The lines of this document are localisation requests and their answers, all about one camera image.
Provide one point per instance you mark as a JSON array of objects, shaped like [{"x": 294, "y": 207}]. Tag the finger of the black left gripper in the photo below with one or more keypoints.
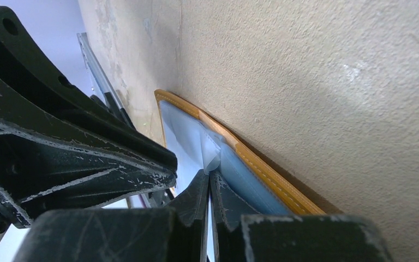
[{"x": 24, "y": 66}]

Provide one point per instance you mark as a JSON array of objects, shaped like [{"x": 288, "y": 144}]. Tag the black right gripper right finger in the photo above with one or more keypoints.
[{"x": 241, "y": 233}]

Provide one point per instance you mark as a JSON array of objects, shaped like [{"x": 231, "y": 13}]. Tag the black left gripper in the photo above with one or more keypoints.
[{"x": 47, "y": 163}]

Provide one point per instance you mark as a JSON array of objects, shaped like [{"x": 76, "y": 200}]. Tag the yellow leather card holder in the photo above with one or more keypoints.
[{"x": 281, "y": 187}]

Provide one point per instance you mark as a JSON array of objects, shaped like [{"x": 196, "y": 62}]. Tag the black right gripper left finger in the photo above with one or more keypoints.
[{"x": 175, "y": 232}]

